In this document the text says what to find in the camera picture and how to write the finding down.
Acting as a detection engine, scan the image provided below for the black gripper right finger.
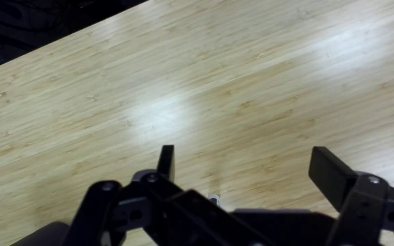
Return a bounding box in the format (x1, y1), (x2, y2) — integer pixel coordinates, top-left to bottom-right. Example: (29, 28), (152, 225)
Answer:
(308, 145), (394, 246)

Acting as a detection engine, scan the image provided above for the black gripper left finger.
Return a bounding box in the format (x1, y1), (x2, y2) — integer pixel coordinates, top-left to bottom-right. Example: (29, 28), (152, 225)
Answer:
(64, 144), (273, 246)

